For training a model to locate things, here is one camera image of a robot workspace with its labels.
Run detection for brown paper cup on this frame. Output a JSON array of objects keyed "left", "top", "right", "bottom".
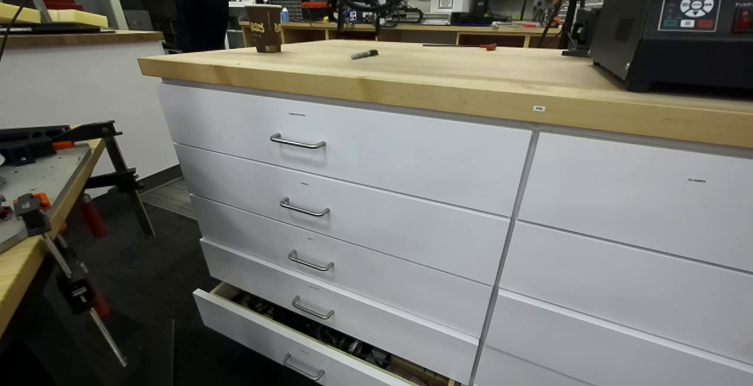
[{"left": 245, "top": 4, "right": 283, "bottom": 54}]

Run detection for small parts organiser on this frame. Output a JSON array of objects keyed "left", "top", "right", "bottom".
[{"left": 268, "top": 0, "right": 308, "bottom": 21}]

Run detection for wooden workbench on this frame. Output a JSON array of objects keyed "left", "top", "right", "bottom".
[{"left": 238, "top": 19, "right": 565, "bottom": 49}]

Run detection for black office chair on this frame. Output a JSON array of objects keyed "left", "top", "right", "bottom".
[{"left": 174, "top": 0, "right": 231, "bottom": 55}]

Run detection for yellow foam pads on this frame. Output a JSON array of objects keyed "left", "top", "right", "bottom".
[{"left": 0, "top": 2, "right": 110, "bottom": 28}]

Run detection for white counter with wooden top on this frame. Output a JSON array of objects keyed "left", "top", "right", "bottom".
[{"left": 0, "top": 29, "right": 182, "bottom": 182}]

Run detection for black orange bar clamp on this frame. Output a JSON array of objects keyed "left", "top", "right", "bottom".
[
  {"left": 13, "top": 192, "right": 128, "bottom": 368},
  {"left": 0, "top": 120, "right": 157, "bottom": 239}
]

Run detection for black control unit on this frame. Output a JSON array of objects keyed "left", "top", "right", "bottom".
[{"left": 590, "top": 0, "right": 753, "bottom": 93}]

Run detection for wide white drawer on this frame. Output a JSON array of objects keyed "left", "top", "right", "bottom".
[
  {"left": 519, "top": 132, "right": 753, "bottom": 274},
  {"left": 485, "top": 289, "right": 753, "bottom": 386},
  {"left": 474, "top": 345, "right": 589, "bottom": 386},
  {"left": 500, "top": 221, "right": 753, "bottom": 366}
]

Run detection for heap of tools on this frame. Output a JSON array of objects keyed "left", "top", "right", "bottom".
[{"left": 232, "top": 291, "right": 436, "bottom": 382}]

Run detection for red handled screwdriver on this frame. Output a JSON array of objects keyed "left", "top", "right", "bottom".
[{"left": 422, "top": 43, "right": 498, "bottom": 51}]

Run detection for silver drawer handle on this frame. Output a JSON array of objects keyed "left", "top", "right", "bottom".
[
  {"left": 288, "top": 249, "right": 335, "bottom": 272},
  {"left": 283, "top": 353, "right": 325, "bottom": 382},
  {"left": 279, "top": 197, "right": 331, "bottom": 218},
  {"left": 292, "top": 295, "right": 335, "bottom": 321},
  {"left": 270, "top": 133, "right": 326, "bottom": 150}
]

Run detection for camera on tripod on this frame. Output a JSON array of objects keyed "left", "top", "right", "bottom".
[{"left": 538, "top": 0, "right": 602, "bottom": 58}]

